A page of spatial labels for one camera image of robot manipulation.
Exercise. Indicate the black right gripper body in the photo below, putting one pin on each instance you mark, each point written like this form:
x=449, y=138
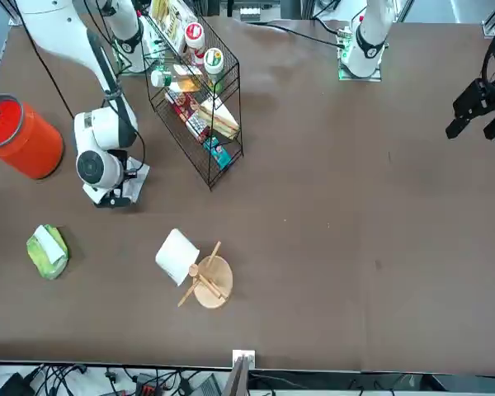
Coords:
x=125, y=165

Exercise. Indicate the white tissue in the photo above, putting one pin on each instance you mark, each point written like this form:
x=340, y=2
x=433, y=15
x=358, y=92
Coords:
x=136, y=185
x=49, y=243

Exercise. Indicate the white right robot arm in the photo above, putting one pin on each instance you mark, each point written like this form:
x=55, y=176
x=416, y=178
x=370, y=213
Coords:
x=103, y=132

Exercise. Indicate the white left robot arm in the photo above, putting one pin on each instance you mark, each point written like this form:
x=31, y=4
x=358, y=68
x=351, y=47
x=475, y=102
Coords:
x=371, y=45

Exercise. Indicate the orange round bin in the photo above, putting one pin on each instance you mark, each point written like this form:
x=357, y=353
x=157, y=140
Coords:
x=33, y=144

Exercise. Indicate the green tissue pack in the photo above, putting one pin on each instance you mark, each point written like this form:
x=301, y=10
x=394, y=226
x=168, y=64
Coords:
x=37, y=255

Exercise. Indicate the white red snack box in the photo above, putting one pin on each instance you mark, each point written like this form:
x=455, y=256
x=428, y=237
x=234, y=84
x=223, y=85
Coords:
x=198, y=125

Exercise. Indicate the red biscuit box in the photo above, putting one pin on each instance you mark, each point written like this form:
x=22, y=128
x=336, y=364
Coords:
x=183, y=105

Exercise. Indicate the teal snack box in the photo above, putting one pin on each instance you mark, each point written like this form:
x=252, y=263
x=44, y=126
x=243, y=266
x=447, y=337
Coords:
x=218, y=154

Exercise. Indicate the orange drink bottle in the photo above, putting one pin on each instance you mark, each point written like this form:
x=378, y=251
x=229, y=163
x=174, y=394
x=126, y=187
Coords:
x=181, y=84

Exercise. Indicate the white mug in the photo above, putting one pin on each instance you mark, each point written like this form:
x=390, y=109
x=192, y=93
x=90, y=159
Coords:
x=175, y=255

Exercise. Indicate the wrapped sandwich packet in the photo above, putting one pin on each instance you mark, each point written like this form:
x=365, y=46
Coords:
x=220, y=119

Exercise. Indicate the white jar green lid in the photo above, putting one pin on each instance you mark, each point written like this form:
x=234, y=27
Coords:
x=213, y=59

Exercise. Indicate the white jar red lid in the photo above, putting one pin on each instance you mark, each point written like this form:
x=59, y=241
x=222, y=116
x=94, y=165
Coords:
x=194, y=33

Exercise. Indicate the wooden mug tree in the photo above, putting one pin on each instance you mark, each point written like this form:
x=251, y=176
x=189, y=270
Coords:
x=214, y=284

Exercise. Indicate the large yellow snack packet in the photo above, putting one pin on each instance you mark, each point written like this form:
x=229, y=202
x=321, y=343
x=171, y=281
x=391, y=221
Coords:
x=169, y=20

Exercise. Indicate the white power strip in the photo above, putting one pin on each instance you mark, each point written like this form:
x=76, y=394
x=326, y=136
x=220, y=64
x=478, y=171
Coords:
x=249, y=13

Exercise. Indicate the red black power device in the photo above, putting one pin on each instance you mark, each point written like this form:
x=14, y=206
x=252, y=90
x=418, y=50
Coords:
x=150, y=385

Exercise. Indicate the grey power adapter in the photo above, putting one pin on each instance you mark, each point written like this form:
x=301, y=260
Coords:
x=206, y=385

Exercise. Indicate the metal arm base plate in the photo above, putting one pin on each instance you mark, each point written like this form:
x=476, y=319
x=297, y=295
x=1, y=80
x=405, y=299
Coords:
x=367, y=78

